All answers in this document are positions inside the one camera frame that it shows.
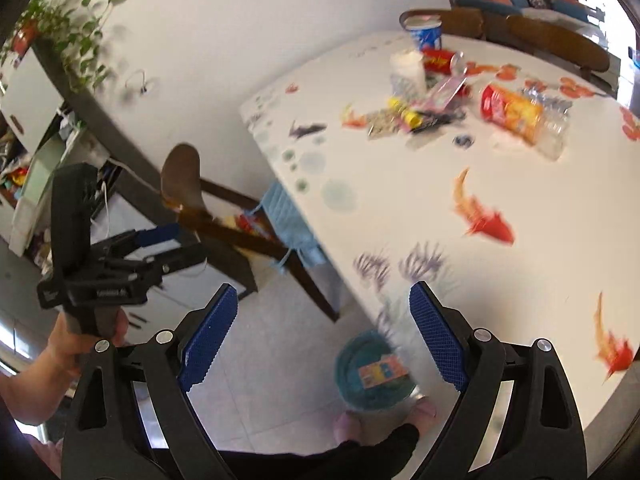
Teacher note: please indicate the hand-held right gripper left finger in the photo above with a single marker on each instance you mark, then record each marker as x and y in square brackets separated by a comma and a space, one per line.
[207, 335]

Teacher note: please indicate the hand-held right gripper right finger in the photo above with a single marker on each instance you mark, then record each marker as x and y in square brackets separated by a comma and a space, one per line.
[440, 335]

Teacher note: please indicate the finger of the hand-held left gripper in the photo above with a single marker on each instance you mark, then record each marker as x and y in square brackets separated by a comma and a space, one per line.
[160, 232]
[175, 257]

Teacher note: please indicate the pink cardboard box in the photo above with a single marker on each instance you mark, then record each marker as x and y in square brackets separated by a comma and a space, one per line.
[382, 371]

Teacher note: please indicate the teal waste bin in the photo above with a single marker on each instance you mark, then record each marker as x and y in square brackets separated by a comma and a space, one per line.
[350, 365]

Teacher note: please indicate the person's left forearm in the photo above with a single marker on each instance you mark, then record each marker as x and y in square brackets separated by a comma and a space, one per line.
[30, 390]

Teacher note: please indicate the person's left hand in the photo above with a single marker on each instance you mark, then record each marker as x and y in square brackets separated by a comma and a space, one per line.
[65, 345]

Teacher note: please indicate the red yellow printed box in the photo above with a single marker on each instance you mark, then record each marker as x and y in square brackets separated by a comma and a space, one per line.
[245, 223]

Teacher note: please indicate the pink slipper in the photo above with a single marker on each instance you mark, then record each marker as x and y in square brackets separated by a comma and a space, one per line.
[349, 426]
[422, 415]

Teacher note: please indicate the light blue seat cushion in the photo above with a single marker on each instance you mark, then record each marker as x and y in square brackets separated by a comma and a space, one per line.
[287, 220]

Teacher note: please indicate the person's leg black trousers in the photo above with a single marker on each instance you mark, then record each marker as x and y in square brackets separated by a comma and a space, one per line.
[320, 457]

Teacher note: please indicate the patterned snack wrapper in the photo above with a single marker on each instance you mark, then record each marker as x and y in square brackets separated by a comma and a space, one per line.
[382, 122]

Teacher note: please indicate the green potted plant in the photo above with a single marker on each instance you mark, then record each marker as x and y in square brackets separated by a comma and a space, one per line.
[55, 25]

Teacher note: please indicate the plastic bottle orange label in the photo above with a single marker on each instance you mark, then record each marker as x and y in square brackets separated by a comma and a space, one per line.
[515, 110]

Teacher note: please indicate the pink plastic bag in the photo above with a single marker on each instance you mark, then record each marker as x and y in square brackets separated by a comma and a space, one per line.
[445, 91]

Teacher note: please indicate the clear crinkled plastic wrapper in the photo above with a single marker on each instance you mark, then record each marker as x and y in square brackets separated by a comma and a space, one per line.
[400, 86]

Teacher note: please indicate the crumpled foil ball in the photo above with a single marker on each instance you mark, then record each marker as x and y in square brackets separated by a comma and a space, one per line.
[547, 97]

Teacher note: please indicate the white paper cup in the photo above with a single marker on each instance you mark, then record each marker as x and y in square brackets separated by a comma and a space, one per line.
[409, 67]

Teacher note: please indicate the red drink can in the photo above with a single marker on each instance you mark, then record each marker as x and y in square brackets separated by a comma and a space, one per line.
[440, 62]

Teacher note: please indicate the blue instant noodle cup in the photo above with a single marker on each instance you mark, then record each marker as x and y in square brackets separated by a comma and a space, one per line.
[427, 35]

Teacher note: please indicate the white wall cabinet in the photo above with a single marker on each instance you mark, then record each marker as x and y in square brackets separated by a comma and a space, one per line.
[27, 100]

